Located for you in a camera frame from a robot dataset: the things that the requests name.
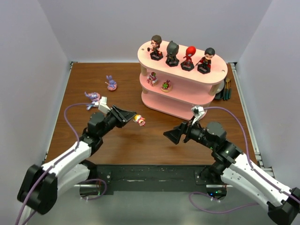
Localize dark tools behind shelf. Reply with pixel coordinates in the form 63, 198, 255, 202
214, 78, 232, 100

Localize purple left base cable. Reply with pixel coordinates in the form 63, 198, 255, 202
79, 179, 108, 201

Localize purple bunny toy upright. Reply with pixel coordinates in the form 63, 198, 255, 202
105, 75, 118, 91

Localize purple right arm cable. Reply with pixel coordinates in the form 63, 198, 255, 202
203, 106, 300, 200

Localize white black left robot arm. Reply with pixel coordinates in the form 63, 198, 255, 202
17, 105, 137, 215

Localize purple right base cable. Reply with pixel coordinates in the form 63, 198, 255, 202
188, 191, 260, 215

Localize black-haired figurine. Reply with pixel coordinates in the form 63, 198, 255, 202
196, 47, 215, 74

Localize pink yellow character toy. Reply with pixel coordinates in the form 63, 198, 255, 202
133, 114, 146, 127

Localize red white cake toy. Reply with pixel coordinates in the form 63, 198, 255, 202
146, 72, 158, 86

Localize red spider hero figurine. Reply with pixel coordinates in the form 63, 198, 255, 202
180, 46, 196, 71

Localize brown-haired hero figurine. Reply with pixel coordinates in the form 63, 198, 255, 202
147, 35, 163, 61

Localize purple bunny toy lying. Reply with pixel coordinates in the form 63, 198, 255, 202
84, 92, 102, 110

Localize black bat-masked figurine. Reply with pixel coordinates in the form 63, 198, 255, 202
165, 41, 179, 67

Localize pink three-tier oval shelf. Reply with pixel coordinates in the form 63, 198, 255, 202
137, 41, 228, 120

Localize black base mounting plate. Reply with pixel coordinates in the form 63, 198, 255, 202
79, 165, 225, 196

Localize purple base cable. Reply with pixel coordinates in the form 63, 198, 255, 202
79, 179, 108, 201
188, 191, 260, 215

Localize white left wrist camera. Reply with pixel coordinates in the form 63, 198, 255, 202
98, 96, 111, 114

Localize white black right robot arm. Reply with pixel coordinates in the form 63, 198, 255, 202
163, 121, 300, 225

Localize pink donut toy green star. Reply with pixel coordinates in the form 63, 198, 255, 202
161, 80, 173, 92

